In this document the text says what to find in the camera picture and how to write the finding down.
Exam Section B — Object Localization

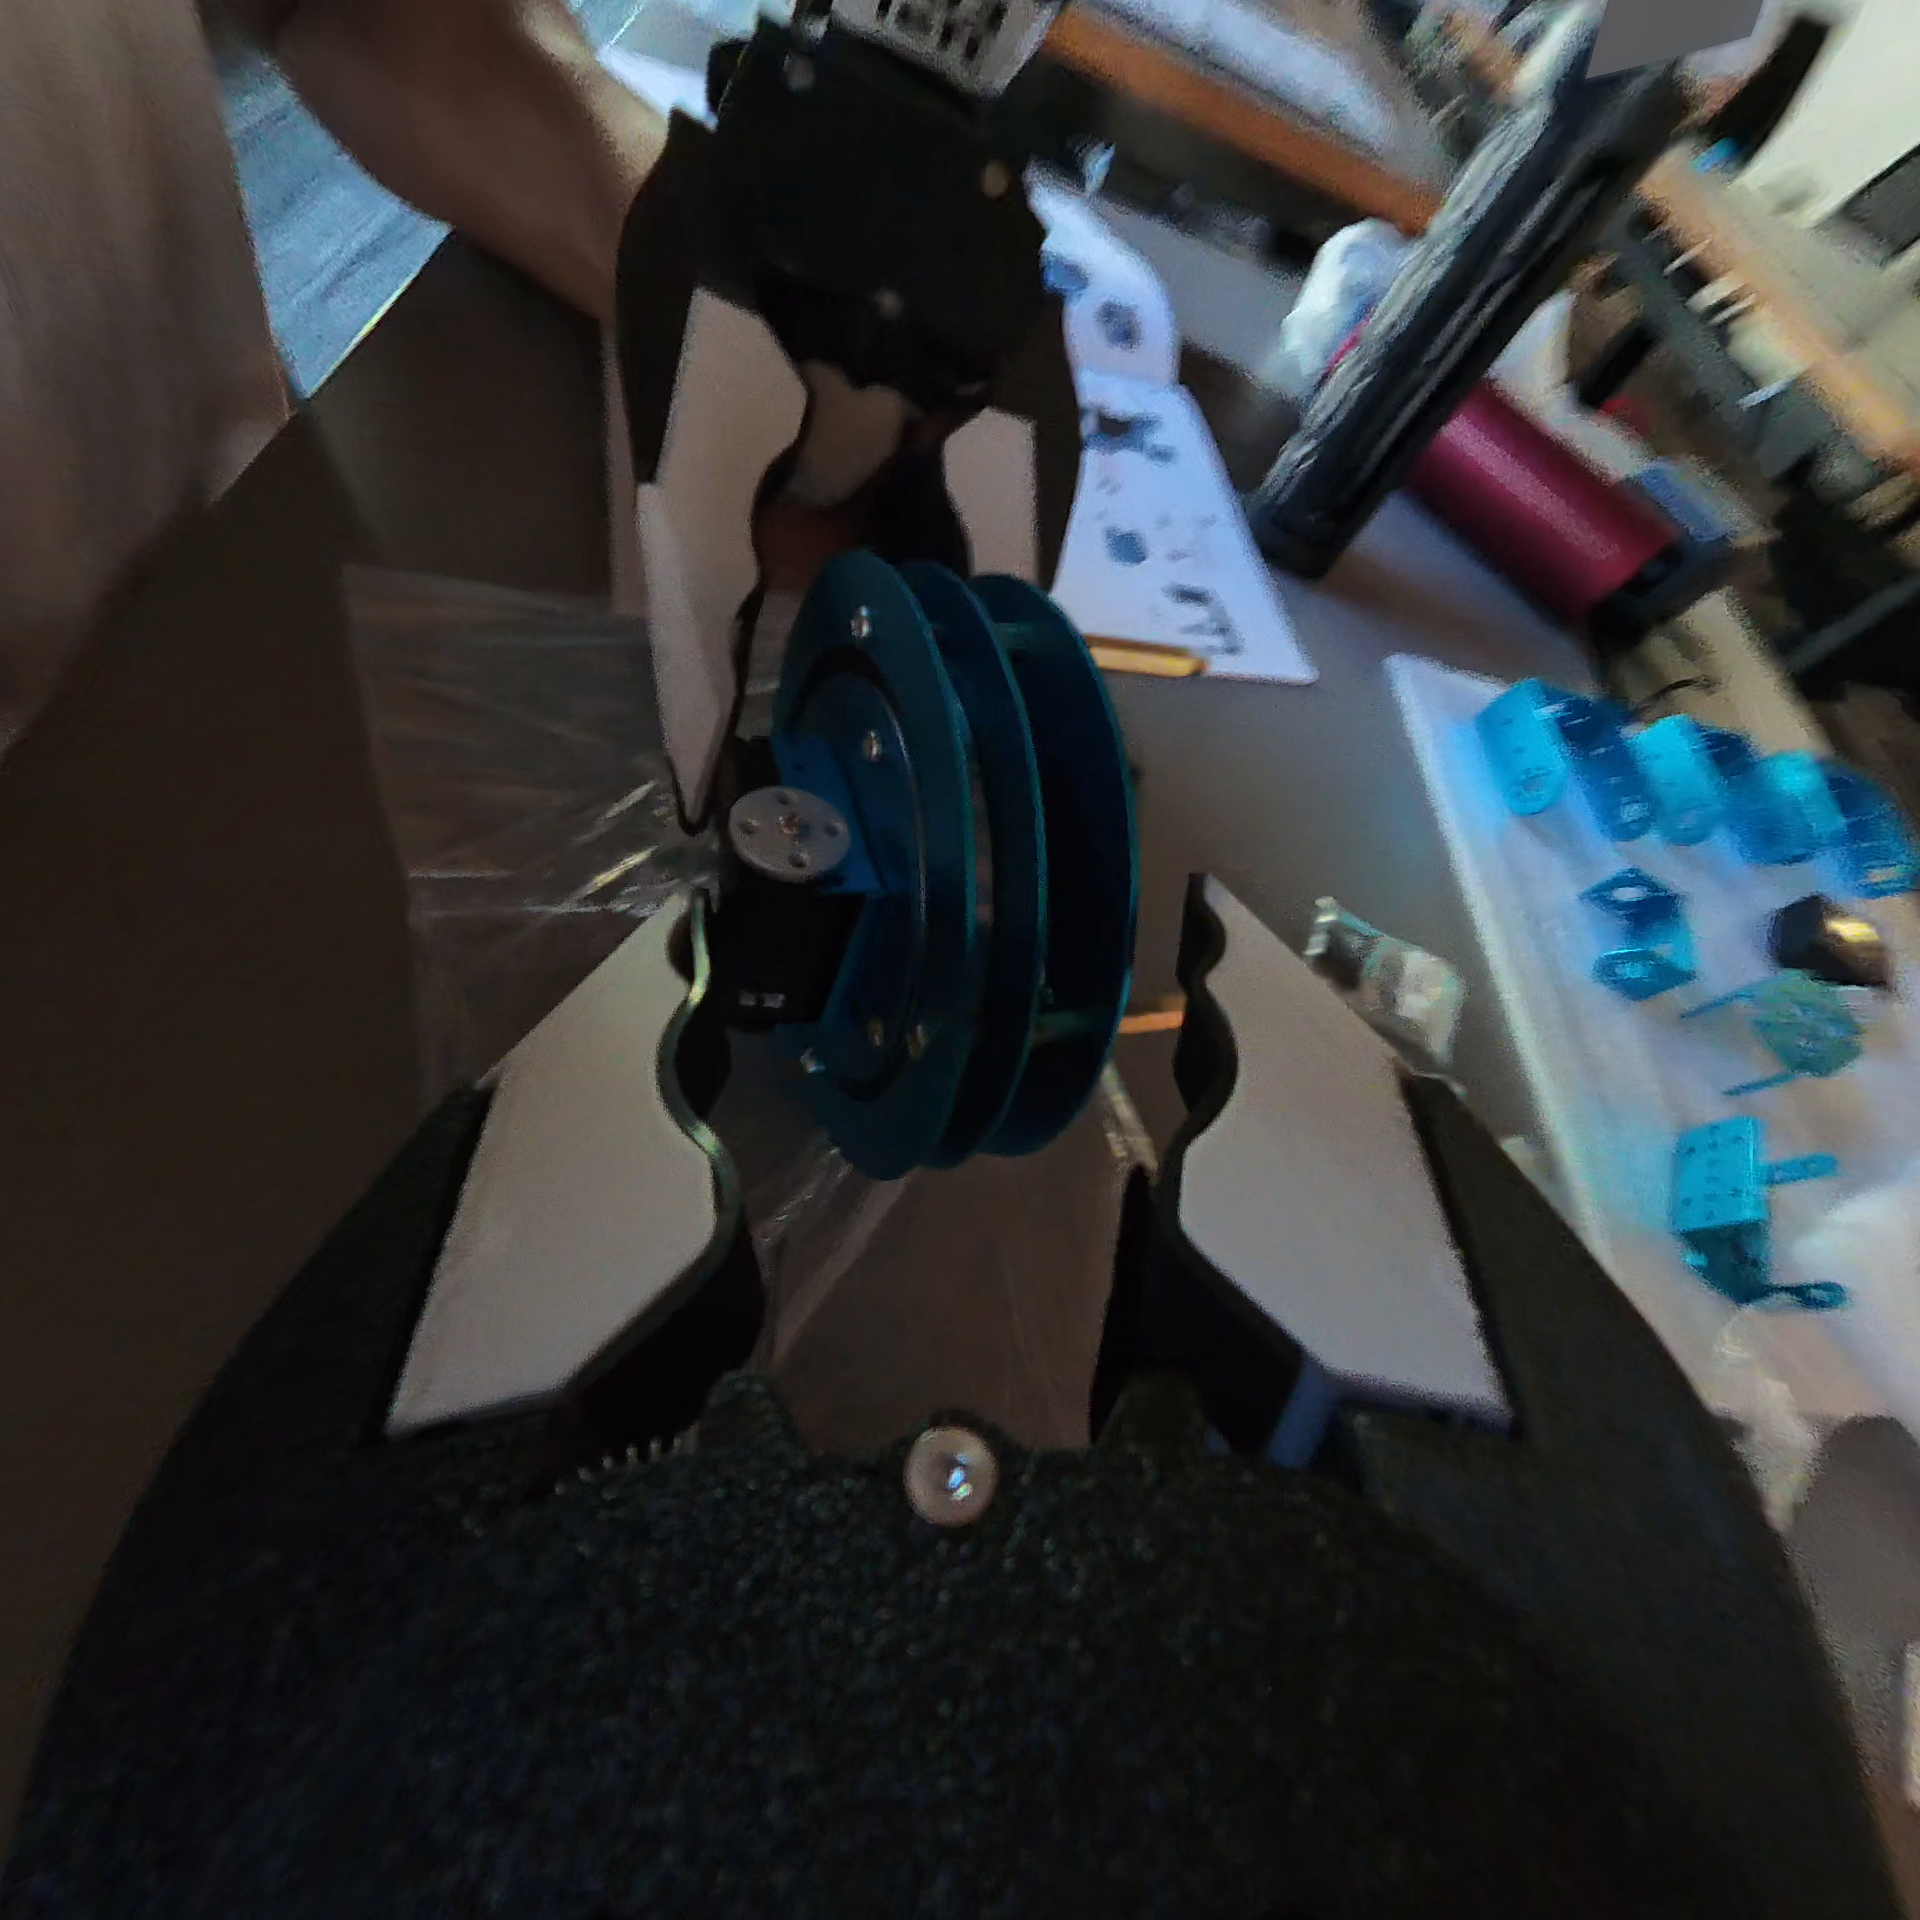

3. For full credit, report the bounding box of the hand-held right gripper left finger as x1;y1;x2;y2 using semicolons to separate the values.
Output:
381;895;770;1439

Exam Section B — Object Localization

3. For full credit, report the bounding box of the red metal cylinder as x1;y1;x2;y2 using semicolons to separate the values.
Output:
1407;380;1692;619

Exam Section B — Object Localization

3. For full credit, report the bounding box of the person's left forearm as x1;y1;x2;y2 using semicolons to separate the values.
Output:
274;0;711;326

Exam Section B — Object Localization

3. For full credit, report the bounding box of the small blue angled bracket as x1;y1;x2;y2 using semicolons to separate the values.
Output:
1684;970;1871;1096
1574;864;1700;1000

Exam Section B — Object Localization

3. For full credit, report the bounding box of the black servo motor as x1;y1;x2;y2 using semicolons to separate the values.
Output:
702;779;858;1040

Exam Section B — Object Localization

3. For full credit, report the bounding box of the grey desk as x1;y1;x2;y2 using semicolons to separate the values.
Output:
0;181;1920;1802

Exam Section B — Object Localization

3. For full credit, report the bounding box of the black ribbed cylinder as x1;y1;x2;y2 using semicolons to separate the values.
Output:
1245;42;1671;588

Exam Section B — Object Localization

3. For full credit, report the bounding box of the wood-edged table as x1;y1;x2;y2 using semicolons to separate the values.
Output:
1030;0;1445;231

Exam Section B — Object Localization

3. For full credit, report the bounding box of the large clear plastic bag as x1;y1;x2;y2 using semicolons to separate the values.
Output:
342;567;1161;1355

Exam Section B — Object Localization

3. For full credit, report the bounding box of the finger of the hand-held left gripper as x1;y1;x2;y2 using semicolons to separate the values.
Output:
633;286;817;829
890;405;1070;600

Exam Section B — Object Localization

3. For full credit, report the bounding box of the white plastic bag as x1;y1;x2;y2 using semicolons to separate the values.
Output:
1270;215;1414;396

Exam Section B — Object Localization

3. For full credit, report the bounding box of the white assembly booklet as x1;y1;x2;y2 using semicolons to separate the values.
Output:
1030;175;1320;691

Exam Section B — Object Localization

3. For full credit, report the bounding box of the group of small screw bags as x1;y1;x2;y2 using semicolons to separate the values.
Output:
1303;893;1466;1077

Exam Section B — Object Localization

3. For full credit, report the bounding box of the person's left hand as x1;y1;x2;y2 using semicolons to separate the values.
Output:
754;498;905;589

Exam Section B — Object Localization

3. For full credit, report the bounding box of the blue round turntable base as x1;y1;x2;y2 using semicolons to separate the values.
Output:
760;543;1214;1181

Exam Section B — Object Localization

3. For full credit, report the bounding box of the white foam sheet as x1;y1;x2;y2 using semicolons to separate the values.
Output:
1383;650;1920;1509

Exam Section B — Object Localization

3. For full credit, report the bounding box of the blue perforated bracket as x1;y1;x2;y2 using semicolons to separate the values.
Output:
1665;1112;1848;1314

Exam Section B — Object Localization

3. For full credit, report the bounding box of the person's white shirt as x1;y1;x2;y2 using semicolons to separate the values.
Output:
0;0;297;740

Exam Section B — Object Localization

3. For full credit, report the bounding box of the small black block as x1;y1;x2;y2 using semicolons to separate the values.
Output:
1765;892;1894;990

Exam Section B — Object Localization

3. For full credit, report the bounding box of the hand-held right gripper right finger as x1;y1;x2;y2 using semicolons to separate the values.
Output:
1095;874;1513;1469

